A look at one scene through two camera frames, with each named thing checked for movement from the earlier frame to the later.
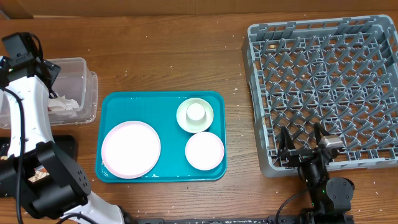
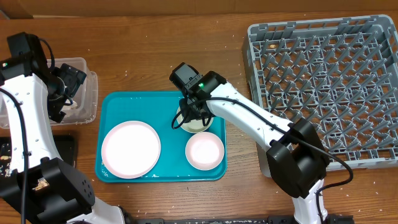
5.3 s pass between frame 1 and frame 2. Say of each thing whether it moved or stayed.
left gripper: moved
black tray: stayed
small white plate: stayed
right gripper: moved
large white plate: stayed
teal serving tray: stayed
